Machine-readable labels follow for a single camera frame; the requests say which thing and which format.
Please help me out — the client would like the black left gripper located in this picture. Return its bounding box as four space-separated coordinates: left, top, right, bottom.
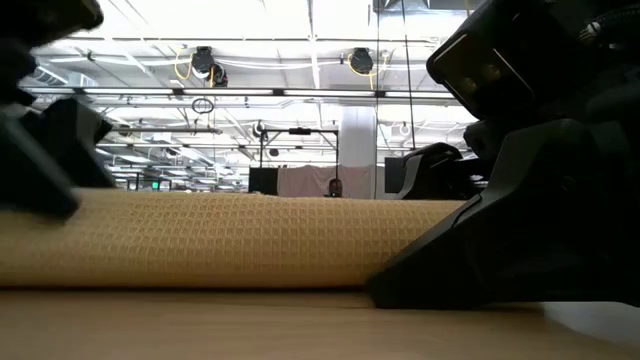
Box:
0 0 116 189

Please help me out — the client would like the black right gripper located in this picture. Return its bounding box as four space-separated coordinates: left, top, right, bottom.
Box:
463 0 640 161

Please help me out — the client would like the yellow towel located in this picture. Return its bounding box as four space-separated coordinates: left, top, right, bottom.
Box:
0 188 466 290

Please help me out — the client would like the black monitor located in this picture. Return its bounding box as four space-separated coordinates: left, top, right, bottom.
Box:
383 156 409 195
247 167 280 196

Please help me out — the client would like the white building column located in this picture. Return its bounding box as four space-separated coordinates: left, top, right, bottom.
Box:
338 105 379 200

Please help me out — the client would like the pink curtain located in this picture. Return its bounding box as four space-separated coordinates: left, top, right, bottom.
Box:
277 164 375 200

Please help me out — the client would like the long ceiling light strip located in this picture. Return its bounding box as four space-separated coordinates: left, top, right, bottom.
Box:
19 86 459 103

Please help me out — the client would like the silver air duct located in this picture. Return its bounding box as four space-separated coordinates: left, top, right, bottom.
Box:
29 64 99 87

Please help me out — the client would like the black frame workcell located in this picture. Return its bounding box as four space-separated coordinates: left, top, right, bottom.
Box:
124 177 174 192

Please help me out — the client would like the black hanging cable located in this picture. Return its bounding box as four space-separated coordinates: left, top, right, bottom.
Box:
401 0 420 151

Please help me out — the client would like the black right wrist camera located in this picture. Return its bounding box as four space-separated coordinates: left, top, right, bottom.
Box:
426 0 551 121

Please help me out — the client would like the black cable loop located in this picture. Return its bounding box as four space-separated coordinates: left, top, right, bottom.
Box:
190 96 216 116

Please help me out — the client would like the black ceiling cable reel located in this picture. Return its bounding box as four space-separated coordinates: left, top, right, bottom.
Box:
191 45 229 89
348 46 376 77

